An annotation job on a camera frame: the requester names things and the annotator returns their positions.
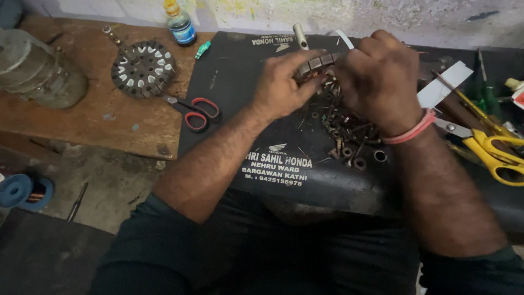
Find person's right hand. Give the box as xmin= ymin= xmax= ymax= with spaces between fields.
xmin=332 ymin=29 xmax=429 ymax=137

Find person's left hand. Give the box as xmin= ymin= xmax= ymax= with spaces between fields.
xmin=251 ymin=49 xmax=329 ymax=122

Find round motor stator core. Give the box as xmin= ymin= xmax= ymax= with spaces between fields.
xmin=294 ymin=52 xmax=342 ymax=84

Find short metal tube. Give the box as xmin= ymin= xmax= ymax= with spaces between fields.
xmin=292 ymin=22 xmax=310 ymax=51

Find white insulation paper strip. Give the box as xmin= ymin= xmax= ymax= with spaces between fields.
xmin=334 ymin=29 xmax=356 ymax=51

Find pink thread wristband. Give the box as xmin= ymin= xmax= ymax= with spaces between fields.
xmin=381 ymin=108 xmax=437 ymax=145

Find heap of screws and nuts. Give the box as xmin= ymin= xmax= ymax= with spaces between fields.
xmin=310 ymin=80 xmax=388 ymax=171

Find black printed seat cover mat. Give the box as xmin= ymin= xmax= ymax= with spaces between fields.
xmin=178 ymin=31 xmax=524 ymax=230

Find white insulation paper sheet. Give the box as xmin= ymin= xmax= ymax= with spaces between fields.
xmin=417 ymin=61 xmax=474 ymax=110

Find small green plastic cap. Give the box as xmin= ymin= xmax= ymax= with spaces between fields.
xmin=195 ymin=40 xmax=212 ymax=60

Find blue label glue bottle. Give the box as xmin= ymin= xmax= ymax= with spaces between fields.
xmin=163 ymin=0 xmax=198 ymax=47

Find stator with white slot insulation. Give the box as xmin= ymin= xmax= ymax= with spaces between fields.
xmin=111 ymin=40 xmax=177 ymax=99

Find person's dark clothing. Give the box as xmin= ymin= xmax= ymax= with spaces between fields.
xmin=89 ymin=189 xmax=524 ymax=295

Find wooden board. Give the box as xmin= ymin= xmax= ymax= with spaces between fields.
xmin=0 ymin=16 xmax=217 ymax=160

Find thin metal tweezers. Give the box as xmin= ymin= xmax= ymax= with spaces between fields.
xmin=67 ymin=182 xmax=89 ymax=223

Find grey metal motor housing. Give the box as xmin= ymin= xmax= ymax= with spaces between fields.
xmin=0 ymin=28 xmax=89 ymax=110

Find red handled scissors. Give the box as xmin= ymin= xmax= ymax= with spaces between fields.
xmin=162 ymin=94 xmax=222 ymax=133

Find yellow handled screwdriver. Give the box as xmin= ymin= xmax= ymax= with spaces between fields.
xmin=432 ymin=70 xmax=517 ymax=138

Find green handled screwdriver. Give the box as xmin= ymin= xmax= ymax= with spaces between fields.
xmin=475 ymin=48 xmax=502 ymax=120

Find yellow handled scissors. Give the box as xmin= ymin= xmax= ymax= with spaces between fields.
xmin=434 ymin=118 xmax=524 ymax=187

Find blue copper wire spool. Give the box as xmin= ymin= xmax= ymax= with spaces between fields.
xmin=0 ymin=174 xmax=55 ymax=212

